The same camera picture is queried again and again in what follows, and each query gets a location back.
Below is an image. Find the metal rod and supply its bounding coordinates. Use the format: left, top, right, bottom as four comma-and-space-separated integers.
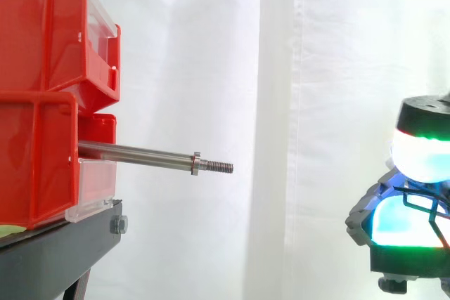
77, 139, 235, 177

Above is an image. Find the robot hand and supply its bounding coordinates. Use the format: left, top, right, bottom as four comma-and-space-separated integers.
345, 91, 450, 295

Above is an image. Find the black stand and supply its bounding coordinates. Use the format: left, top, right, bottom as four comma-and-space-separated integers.
0, 197, 129, 300

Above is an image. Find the thin dark loop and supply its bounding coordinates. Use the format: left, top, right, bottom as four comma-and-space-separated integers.
392, 183, 450, 249

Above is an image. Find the red storage bin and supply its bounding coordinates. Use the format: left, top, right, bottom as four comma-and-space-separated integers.
0, 91, 118, 232
0, 0, 122, 114

